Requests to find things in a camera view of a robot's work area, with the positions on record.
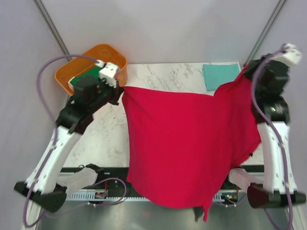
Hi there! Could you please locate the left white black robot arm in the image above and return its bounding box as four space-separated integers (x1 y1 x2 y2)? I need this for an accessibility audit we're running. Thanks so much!
14 76 123 213

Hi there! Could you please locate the aluminium frame post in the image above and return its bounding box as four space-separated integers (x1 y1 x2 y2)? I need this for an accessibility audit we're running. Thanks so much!
33 0 69 55
242 0 287 67

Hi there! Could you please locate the orange plastic basket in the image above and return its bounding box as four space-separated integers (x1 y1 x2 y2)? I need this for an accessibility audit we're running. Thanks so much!
54 43 129 96

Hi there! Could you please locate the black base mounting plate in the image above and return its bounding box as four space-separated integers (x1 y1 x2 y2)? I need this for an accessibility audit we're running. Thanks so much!
59 165 267 198

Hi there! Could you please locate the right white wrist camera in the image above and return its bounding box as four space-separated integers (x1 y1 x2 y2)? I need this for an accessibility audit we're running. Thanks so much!
277 43 303 67

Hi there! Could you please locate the right aluminium frame post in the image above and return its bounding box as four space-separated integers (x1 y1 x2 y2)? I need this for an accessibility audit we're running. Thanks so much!
242 0 287 67

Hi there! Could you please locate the white slotted cable duct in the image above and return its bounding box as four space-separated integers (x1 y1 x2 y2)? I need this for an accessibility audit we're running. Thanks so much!
66 190 224 202

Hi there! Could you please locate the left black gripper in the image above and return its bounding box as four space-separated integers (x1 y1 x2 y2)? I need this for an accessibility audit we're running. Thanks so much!
88 76 124 114

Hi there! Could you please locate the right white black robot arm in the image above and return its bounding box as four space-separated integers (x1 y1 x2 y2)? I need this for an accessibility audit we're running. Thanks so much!
244 57 307 208

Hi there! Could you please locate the left aluminium frame post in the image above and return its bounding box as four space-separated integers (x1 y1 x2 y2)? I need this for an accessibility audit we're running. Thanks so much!
33 0 69 55

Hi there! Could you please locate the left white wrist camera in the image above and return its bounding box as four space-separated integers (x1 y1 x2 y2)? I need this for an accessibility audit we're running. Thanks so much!
95 60 120 88

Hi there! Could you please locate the red t shirt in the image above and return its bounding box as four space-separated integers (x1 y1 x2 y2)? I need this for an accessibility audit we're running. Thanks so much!
122 73 261 212

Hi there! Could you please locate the green folded t shirt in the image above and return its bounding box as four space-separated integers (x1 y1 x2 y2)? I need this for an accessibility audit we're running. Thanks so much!
72 66 101 86

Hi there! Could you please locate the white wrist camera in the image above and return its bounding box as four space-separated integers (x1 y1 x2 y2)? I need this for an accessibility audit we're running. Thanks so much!
95 60 120 88
277 43 303 67

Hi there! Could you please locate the teal folded t shirt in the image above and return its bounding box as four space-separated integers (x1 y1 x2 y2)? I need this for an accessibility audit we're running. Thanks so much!
202 63 241 91

